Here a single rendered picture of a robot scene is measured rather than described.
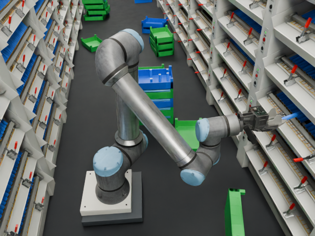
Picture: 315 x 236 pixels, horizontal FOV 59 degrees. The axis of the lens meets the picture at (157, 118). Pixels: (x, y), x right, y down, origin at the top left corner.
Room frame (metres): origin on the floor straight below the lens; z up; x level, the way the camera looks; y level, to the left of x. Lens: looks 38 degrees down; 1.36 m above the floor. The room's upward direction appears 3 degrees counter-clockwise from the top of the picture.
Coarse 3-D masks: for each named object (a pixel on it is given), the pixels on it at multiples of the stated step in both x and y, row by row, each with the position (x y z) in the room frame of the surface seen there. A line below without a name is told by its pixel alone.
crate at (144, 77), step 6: (138, 72) 1.84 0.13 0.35; (144, 72) 1.84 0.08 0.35; (156, 72) 1.84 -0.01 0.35; (162, 72) 1.84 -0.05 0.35; (138, 78) 1.81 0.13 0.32; (144, 78) 1.80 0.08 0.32; (156, 78) 1.79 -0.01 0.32; (162, 78) 1.79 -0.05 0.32; (144, 84) 1.65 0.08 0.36; (150, 84) 1.65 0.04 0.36; (156, 84) 1.65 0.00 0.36; (162, 84) 1.65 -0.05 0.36; (168, 84) 1.65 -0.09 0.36
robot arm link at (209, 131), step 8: (200, 120) 0.87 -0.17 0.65; (208, 120) 0.86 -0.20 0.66; (216, 120) 0.85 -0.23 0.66; (224, 120) 0.85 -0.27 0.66; (200, 128) 0.83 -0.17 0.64; (208, 128) 0.82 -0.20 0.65; (216, 128) 0.83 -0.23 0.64; (224, 128) 0.83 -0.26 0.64; (200, 136) 0.81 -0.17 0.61; (208, 136) 0.81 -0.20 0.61; (216, 136) 0.82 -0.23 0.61; (224, 136) 0.82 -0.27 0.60; (208, 144) 0.82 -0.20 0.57; (216, 144) 0.82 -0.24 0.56
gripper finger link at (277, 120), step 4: (276, 116) 0.87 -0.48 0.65; (280, 116) 0.87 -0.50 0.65; (272, 120) 0.87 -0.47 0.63; (276, 120) 0.87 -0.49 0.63; (280, 120) 0.87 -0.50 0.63; (284, 120) 0.88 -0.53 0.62; (268, 124) 0.86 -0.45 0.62; (272, 124) 0.87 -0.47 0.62; (276, 124) 0.86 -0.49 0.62; (280, 124) 0.86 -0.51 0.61
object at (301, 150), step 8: (264, 88) 1.18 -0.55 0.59; (272, 88) 1.18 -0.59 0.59; (256, 96) 1.17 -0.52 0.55; (264, 96) 1.18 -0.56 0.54; (264, 104) 1.12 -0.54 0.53; (272, 104) 1.10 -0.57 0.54; (280, 128) 0.94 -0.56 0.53; (288, 128) 0.92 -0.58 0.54; (288, 136) 0.88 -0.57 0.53; (296, 136) 0.87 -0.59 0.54; (288, 144) 0.87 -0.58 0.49; (296, 144) 0.83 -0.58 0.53; (304, 144) 0.82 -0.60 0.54; (296, 152) 0.80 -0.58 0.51; (304, 152) 0.78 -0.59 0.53; (312, 152) 0.77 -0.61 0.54; (304, 160) 0.74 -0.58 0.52; (312, 168) 0.70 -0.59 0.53
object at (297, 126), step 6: (270, 96) 1.13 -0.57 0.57; (276, 102) 1.08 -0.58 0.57; (282, 108) 1.03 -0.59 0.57; (288, 114) 0.98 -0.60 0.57; (294, 120) 0.93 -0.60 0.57; (300, 126) 0.89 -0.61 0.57; (294, 132) 0.88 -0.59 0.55; (300, 132) 0.87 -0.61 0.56; (306, 132) 0.85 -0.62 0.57; (306, 138) 0.83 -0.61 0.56; (312, 138) 0.81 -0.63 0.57; (312, 144) 0.78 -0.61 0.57; (312, 150) 0.77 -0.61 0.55
